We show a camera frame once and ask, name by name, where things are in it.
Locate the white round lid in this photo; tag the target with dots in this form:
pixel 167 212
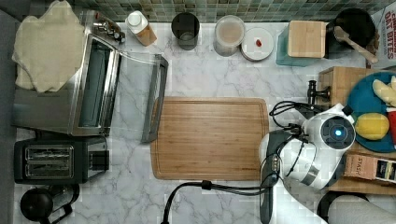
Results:
pixel 257 45

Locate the wooden spoon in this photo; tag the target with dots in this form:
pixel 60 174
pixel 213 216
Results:
pixel 343 36

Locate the yellow toy lemon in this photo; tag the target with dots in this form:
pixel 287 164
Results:
pixel 372 126

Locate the stainless steel toaster oven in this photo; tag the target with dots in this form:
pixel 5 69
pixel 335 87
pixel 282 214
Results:
pixel 84 105

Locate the white cap spice bottle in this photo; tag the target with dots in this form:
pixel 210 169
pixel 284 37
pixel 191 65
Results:
pixel 139 26

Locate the glass container bamboo lid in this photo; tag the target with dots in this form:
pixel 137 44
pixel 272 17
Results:
pixel 301 43

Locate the pale toy banana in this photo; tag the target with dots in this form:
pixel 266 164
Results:
pixel 386 92

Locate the oat bites cereal box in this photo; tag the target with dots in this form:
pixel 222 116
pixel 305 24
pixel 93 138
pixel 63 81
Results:
pixel 385 37

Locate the stash tea box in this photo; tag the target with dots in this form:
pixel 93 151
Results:
pixel 370 168

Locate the wooden drawer with knob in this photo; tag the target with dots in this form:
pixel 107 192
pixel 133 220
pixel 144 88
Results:
pixel 313 94

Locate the red toy item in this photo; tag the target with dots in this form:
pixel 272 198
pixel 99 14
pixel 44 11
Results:
pixel 392 123

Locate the bamboo cutting board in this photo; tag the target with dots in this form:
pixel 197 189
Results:
pixel 209 138

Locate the blue plate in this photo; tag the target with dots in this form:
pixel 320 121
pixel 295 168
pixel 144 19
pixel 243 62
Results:
pixel 362 99

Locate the dark glass cup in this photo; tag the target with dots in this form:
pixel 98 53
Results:
pixel 185 27

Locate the clear lidded jar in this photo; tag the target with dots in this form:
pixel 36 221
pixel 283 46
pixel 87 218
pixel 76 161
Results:
pixel 229 34

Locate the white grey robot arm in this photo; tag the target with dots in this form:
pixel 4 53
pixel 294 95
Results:
pixel 312 157

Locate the black slot toaster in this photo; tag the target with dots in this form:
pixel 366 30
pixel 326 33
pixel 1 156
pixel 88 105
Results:
pixel 60 161

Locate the black utensil pot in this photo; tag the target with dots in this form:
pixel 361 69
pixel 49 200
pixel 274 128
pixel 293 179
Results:
pixel 357 23

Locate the beige folded cloth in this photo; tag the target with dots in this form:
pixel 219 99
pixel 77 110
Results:
pixel 48 50

